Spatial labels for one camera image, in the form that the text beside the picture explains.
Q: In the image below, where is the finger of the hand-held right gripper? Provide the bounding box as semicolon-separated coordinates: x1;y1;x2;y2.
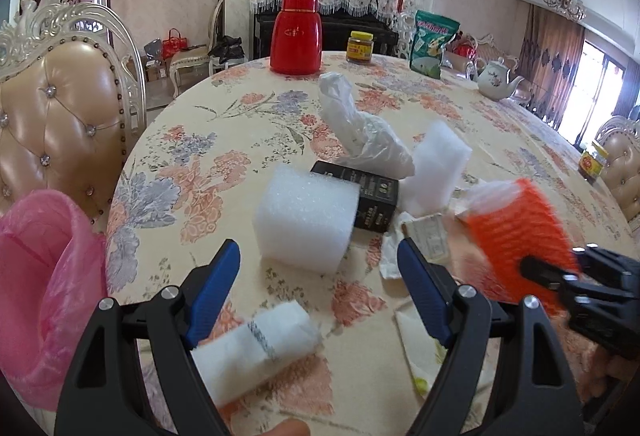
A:
520;255;582;293

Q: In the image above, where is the yellow cap dark bottle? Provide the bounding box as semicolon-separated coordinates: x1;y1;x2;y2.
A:
580;143;610;180

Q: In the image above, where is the black cardboard box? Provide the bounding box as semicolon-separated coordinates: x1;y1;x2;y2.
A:
310;160;401;233

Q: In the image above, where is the beige paper label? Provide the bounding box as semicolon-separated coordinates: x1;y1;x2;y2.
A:
404;213;452;262

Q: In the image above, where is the pink plastic bag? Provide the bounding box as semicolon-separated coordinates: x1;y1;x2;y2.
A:
0;190;109;409

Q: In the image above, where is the black piano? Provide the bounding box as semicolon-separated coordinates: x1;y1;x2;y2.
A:
254;8;401;62

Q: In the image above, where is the floral tablecloth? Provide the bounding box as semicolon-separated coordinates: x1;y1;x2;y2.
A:
105;50;640;436

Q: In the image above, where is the white foam sheet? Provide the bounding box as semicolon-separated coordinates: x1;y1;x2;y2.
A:
399;119;473;217

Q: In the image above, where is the green snack bag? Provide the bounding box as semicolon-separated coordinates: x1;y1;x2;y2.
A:
409;10;462;81

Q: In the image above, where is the cream paper wrapper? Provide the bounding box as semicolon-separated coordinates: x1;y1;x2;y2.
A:
394;306;448;392

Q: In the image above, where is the crumpled white paper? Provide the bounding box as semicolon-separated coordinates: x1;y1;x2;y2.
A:
379;211;418;280

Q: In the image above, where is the yellow lid glass jar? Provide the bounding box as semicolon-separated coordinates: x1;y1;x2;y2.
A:
346;31;375;65

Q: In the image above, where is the crumpled white plastic bag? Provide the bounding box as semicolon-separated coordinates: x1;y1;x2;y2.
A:
318;72;416;179

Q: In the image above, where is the white porcelain teapot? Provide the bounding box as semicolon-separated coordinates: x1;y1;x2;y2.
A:
466;57;526;102

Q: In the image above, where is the red thermos jug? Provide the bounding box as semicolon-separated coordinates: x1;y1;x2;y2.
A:
270;0;323;76

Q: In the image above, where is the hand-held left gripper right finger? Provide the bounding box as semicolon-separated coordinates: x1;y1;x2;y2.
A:
397;237;586;436

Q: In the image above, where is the cream carved sofa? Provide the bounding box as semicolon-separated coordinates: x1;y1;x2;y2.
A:
445;33;520;73

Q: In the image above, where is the brown patterned curtain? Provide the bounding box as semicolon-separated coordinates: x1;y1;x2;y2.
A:
517;1;586;132

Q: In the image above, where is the white foam piece grey stripe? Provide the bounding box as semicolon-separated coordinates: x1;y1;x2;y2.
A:
190;300;323;409

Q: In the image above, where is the large white foam block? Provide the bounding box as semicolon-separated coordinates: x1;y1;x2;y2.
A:
254;166;362;274

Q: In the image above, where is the cream tufted leather chair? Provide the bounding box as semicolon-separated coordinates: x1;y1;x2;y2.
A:
0;0;147;229
595;116;640;222

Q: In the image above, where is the orange foam net sleeve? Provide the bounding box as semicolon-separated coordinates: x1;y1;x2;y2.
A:
455;178;583;315

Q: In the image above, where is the person's left hand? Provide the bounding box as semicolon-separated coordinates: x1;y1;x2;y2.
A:
267;418;313;436

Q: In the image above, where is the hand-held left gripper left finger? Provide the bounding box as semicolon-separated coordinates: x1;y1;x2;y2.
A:
54;238;241;436

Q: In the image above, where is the red gift bag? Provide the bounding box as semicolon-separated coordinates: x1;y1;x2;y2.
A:
161;28;187;59

